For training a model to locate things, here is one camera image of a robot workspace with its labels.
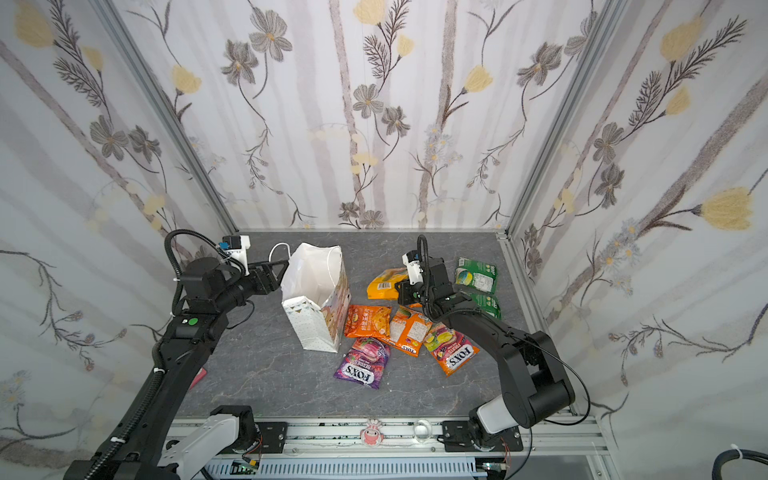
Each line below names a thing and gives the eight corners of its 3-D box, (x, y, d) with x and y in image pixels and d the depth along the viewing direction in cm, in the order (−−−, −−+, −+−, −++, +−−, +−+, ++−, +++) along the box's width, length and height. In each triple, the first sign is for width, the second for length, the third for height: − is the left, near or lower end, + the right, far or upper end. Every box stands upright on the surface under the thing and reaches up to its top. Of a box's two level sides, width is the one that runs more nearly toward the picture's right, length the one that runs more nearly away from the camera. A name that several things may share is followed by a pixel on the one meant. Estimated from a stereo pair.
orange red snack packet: (345, 337, 92) (344, 334, 90) (348, 307, 99) (347, 304, 97) (391, 337, 92) (391, 334, 91) (391, 307, 99) (391, 304, 97)
